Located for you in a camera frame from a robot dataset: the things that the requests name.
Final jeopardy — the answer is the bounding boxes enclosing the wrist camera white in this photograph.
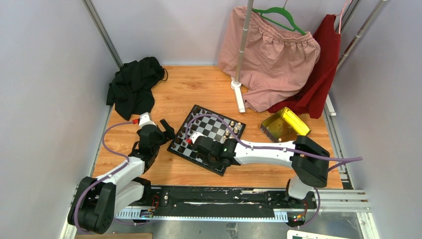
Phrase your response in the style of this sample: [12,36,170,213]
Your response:
[190,132,204,144]
[138,112,157,128]

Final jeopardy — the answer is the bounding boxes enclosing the pink shorts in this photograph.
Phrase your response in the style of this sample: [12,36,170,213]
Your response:
[239,12,321,112]

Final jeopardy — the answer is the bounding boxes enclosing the black white chessboard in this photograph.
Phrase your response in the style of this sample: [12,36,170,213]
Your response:
[167,105,246,177]

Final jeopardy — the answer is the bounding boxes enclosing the white clothes rack stand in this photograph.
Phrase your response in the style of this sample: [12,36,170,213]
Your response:
[230,0,254,113]

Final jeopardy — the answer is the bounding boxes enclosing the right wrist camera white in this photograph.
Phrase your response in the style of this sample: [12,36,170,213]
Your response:
[190,132,204,144]

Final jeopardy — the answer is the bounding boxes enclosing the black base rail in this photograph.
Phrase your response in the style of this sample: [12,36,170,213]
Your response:
[131,186,317,220]

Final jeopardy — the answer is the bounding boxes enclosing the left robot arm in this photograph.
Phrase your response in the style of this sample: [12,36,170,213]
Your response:
[67,113,175,234]

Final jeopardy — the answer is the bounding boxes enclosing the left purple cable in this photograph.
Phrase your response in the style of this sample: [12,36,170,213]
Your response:
[73,120,137,233]

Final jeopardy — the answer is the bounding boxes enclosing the red garment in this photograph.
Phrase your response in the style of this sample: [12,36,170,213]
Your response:
[268,14,341,119]

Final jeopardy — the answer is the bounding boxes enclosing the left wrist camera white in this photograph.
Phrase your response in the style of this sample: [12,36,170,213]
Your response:
[138,112,157,128]

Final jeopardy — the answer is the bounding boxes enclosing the yellow metal tray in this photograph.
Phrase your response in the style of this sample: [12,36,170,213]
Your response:
[260,107,311,143]

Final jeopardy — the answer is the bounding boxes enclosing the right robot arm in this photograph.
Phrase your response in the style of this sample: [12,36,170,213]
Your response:
[190,132,330,208]

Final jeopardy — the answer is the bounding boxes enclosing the green hanger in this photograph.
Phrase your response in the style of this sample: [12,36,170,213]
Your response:
[252,6,307,36]

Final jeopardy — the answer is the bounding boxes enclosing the black cloth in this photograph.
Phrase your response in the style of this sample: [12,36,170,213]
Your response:
[106,57,168,120]

